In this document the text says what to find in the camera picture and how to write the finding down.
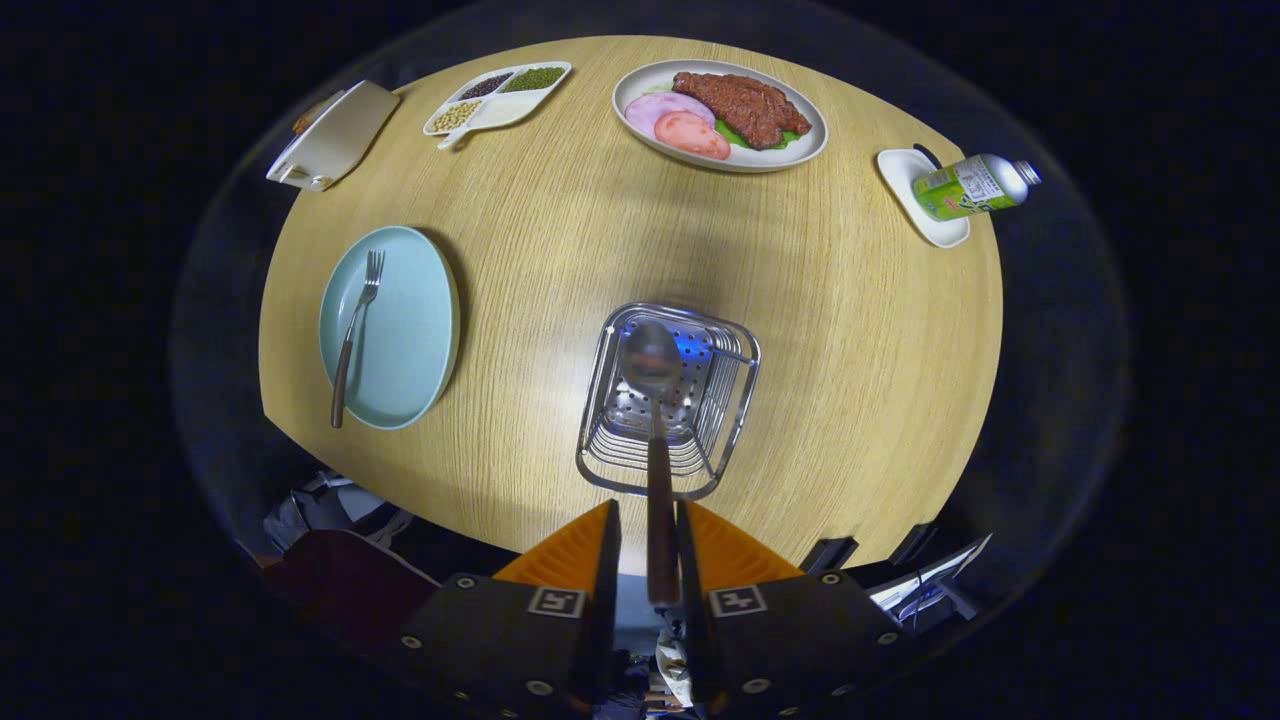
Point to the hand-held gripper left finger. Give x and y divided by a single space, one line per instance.
608 580

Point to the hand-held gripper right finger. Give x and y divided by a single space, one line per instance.
690 580

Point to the dark red seat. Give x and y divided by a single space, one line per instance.
340 590

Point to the pile of white plastic bags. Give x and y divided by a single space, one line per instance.
320 505

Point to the light blue plate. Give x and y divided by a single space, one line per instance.
410 330

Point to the red ham slice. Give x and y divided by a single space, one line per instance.
690 135

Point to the green lettuce leaf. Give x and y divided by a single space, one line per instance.
730 135

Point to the white square coaster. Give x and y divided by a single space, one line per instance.
900 175

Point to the pale pink ham slice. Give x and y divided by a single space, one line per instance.
650 110

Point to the brown steak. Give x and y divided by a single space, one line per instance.
745 105

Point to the white divided dish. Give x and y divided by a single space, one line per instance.
500 110

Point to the silver bottle with green label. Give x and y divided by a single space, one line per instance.
970 187

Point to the pile of yellow soybeans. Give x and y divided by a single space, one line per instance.
455 115

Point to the white oval plate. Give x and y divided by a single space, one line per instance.
640 85

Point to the pile of green beans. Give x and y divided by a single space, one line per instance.
535 78

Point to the pile of black beans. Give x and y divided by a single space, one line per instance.
487 86

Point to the cream white toaster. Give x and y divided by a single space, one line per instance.
335 135

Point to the brown toast slice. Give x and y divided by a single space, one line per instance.
300 124

